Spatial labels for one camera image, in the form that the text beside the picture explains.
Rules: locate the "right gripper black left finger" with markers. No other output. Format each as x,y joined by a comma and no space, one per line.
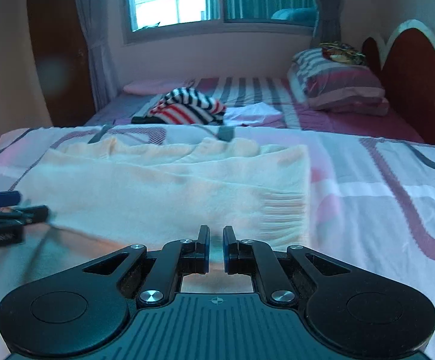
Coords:
125,305

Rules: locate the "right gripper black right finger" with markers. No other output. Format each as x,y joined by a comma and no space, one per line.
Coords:
317,307

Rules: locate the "cream knit sweater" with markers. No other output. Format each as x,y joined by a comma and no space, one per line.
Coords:
153,194

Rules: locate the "patterned white pink quilt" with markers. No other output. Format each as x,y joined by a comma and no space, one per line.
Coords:
373,200

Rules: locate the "striped purple bedsheet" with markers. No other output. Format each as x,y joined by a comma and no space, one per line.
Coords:
277,93

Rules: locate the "dark wooden door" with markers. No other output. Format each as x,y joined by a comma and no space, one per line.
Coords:
61,60

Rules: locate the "pink small pillow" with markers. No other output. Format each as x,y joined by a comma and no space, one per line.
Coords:
154,87

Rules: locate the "striped folded garment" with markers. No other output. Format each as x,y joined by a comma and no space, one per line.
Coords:
184,106

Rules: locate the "white folded cloth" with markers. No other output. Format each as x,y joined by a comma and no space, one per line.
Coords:
257,114

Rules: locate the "red white headboard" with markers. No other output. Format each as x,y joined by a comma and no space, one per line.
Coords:
405,65

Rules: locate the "grey left curtain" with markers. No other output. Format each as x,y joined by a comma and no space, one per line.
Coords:
94,20

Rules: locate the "striped pillow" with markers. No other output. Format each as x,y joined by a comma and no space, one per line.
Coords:
325,85

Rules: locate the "window with teal blinds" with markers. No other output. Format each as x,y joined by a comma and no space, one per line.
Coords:
149,20

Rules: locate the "colourful item on pillow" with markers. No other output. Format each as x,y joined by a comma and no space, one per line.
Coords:
340,52

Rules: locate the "teal plush on sill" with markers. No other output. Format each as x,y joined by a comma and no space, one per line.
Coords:
300,16

